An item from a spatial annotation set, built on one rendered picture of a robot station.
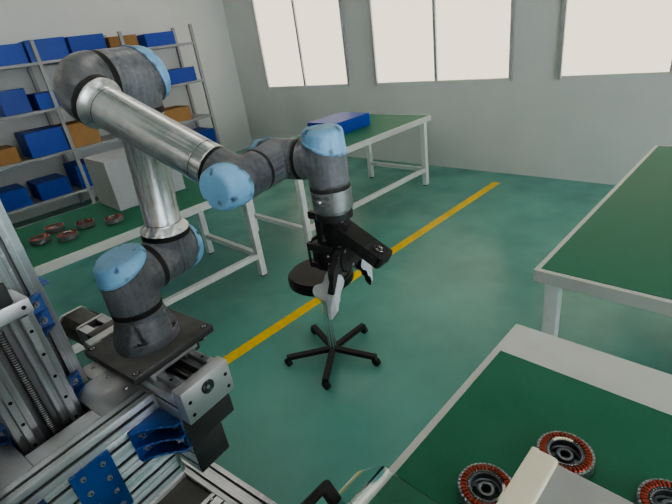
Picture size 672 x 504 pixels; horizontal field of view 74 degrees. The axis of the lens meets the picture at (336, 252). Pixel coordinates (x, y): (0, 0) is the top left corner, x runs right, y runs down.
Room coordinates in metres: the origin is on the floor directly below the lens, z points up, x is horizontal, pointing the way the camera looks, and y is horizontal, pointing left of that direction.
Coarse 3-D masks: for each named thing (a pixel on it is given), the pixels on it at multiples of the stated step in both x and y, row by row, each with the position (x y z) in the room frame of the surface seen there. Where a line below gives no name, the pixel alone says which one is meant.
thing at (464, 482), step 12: (468, 468) 0.64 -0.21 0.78; (480, 468) 0.64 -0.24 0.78; (492, 468) 0.63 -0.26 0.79; (468, 480) 0.61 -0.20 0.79; (480, 480) 0.63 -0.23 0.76; (492, 480) 0.62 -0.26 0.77; (504, 480) 0.60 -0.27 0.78; (468, 492) 0.59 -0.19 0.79; (480, 492) 0.59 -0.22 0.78; (492, 492) 0.59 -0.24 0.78
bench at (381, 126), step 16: (368, 128) 4.50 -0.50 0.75; (384, 128) 4.39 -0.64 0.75; (400, 128) 4.37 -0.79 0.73; (352, 144) 3.92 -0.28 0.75; (368, 144) 4.04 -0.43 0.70; (368, 160) 5.29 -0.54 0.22; (416, 176) 4.58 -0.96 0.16; (304, 192) 3.52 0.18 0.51; (384, 192) 4.21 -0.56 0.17; (304, 208) 3.50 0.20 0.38; (256, 224) 4.08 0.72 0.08; (288, 224) 3.67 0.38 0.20; (304, 224) 3.50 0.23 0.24
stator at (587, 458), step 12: (552, 432) 0.70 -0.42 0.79; (564, 432) 0.69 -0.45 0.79; (540, 444) 0.67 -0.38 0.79; (552, 444) 0.68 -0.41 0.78; (564, 444) 0.68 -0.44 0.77; (576, 444) 0.66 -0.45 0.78; (552, 456) 0.64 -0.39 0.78; (576, 456) 0.65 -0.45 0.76; (588, 456) 0.63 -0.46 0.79; (576, 468) 0.61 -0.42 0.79; (588, 468) 0.60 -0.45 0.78
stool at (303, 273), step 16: (304, 272) 2.05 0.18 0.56; (320, 272) 2.03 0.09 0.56; (352, 272) 2.01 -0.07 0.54; (304, 288) 1.91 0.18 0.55; (320, 336) 2.16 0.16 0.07; (352, 336) 2.14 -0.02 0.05; (304, 352) 2.03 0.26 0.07; (320, 352) 2.03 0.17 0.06; (352, 352) 1.97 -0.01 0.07; (368, 352) 1.95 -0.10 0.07
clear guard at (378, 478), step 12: (372, 468) 0.47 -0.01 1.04; (384, 468) 0.45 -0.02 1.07; (360, 480) 0.46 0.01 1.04; (372, 480) 0.44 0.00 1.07; (384, 480) 0.43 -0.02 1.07; (396, 480) 0.43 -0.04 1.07; (348, 492) 0.44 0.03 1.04; (360, 492) 0.42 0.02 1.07; (372, 492) 0.42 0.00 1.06; (384, 492) 0.42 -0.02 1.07; (396, 492) 0.41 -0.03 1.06; (408, 492) 0.41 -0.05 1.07; (420, 492) 0.41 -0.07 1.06
